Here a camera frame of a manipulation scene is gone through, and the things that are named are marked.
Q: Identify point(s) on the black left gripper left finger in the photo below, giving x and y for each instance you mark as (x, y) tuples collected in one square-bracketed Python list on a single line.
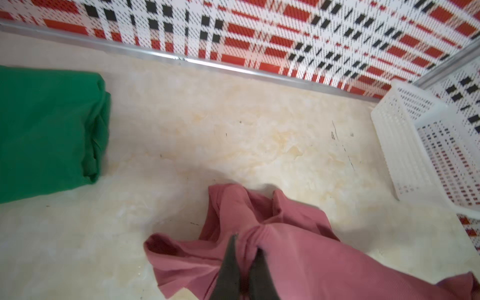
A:
[(229, 278)]

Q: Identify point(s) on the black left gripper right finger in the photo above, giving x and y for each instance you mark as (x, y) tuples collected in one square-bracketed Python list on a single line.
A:
[(261, 285)]

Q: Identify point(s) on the maroon tank top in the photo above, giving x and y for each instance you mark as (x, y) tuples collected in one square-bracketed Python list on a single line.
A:
[(305, 258)]

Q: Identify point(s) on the green tank top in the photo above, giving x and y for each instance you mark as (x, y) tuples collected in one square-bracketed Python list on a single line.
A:
[(54, 130)]

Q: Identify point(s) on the white perforated plastic basket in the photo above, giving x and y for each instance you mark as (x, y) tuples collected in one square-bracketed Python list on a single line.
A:
[(431, 157)]

